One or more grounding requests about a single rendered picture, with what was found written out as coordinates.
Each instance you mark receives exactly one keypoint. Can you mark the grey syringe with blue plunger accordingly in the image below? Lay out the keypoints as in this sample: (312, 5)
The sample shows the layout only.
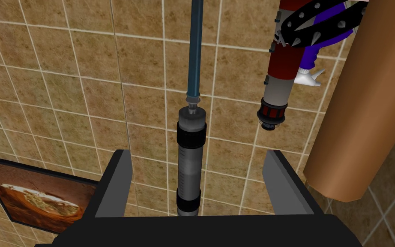
(191, 137)

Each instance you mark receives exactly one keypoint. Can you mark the brown cylinder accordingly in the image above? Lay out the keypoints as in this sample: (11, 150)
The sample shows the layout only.
(358, 113)

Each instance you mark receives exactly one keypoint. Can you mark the purple spray bottle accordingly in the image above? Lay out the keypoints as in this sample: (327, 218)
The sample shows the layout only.
(312, 56)

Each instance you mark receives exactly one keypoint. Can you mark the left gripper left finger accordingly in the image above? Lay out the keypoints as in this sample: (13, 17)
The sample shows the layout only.
(111, 192)

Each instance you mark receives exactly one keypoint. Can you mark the black spiked collar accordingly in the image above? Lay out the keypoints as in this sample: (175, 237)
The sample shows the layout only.
(317, 25)

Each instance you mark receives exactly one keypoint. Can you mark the framed food picture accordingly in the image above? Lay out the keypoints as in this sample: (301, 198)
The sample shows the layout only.
(36, 199)

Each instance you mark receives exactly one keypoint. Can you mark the red and grey flashlight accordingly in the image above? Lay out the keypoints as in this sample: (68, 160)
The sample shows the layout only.
(279, 75)

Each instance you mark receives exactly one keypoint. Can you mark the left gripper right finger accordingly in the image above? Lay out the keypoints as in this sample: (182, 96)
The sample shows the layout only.
(288, 192)

